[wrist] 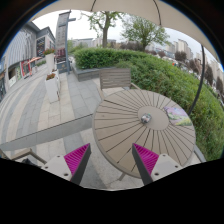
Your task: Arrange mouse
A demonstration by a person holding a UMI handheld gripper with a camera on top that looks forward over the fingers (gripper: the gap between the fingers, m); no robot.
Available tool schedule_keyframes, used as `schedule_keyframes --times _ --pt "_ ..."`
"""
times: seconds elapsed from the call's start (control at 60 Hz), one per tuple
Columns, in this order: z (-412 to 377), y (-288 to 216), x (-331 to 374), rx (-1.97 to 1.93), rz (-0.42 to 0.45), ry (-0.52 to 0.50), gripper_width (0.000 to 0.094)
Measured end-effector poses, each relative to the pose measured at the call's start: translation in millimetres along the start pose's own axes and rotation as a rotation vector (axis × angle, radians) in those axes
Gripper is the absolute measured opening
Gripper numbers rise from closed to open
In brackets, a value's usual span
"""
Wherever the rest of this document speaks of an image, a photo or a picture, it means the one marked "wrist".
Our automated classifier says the green trimmed hedge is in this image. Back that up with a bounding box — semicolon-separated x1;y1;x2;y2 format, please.
74;48;224;161

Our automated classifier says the colourful mouse pad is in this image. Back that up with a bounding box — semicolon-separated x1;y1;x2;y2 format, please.
164;107;192;126

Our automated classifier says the far white planter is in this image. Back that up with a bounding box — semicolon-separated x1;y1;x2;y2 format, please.
44;48;55;72

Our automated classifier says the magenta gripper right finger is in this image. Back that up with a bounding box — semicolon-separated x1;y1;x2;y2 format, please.
131;143;184;187

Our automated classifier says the beige patio umbrella canopy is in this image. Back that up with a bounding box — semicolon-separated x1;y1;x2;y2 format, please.
30;0;220;62

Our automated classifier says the tall grey sign pylon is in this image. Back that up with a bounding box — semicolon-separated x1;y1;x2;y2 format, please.
55;11;75;73

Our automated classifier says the round slatted outdoor table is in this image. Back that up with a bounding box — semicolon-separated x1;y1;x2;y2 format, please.
93;89;196;178

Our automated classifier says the small computer mouse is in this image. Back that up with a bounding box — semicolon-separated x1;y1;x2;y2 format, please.
141;113;152;124

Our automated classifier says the dark curved umbrella pole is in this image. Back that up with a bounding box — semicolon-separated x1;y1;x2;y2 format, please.
186;43;206;117

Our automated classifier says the white planter with flowers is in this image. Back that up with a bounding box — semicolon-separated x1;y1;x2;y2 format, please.
45;73;59;103

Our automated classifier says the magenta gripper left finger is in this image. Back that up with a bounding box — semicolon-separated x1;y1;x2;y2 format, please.
42;143;92;186

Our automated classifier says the wooden slatted chair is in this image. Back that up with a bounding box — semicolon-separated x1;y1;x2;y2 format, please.
98;68;138;99

